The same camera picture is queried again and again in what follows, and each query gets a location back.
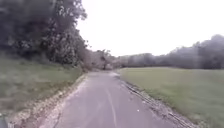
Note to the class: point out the distant tree line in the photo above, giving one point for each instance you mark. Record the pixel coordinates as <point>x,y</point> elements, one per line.
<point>186,56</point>

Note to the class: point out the dense dark trees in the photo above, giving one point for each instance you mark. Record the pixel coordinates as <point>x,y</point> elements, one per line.
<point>40,30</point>

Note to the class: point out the grass bank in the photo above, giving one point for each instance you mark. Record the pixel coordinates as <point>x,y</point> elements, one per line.
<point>30,80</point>

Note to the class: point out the grey asphalt path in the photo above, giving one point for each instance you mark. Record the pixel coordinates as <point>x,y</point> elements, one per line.
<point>100,106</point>

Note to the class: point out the dark dirt verge strip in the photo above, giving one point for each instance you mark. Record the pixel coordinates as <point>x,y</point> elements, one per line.
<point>156,106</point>

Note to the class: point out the pale gravel verge strip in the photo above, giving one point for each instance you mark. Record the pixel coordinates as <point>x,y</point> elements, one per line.
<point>43,108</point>

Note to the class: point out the green grass field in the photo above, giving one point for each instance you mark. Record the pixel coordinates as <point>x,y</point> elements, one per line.
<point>180,86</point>

